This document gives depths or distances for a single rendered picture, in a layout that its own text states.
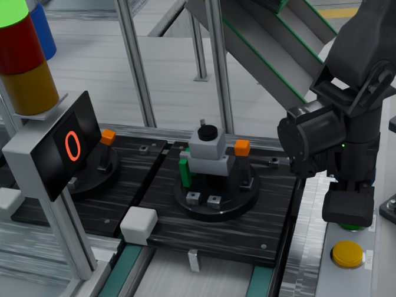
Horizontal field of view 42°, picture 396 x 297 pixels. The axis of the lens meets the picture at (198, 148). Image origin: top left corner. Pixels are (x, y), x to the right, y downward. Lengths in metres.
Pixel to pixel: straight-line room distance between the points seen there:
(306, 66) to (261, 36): 0.11
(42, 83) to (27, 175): 0.10
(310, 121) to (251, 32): 0.43
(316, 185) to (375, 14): 0.34
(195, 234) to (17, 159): 0.32
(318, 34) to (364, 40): 0.58
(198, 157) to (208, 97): 0.52
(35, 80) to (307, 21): 0.75
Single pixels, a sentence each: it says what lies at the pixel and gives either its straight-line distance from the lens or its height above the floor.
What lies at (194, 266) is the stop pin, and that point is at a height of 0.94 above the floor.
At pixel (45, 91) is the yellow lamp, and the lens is 0.57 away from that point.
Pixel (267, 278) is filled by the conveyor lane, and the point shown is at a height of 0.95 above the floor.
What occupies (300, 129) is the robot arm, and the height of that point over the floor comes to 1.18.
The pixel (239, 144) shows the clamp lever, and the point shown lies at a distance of 0.76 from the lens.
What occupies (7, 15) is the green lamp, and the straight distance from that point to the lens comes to 0.53.
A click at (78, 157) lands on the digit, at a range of 0.62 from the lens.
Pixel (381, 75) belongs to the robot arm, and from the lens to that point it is 0.61.
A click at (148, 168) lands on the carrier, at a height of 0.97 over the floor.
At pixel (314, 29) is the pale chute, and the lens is 1.18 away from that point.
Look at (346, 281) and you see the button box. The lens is 0.73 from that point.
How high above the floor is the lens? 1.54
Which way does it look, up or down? 38 degrees down
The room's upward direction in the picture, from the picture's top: 10 degrees counter-clockwise
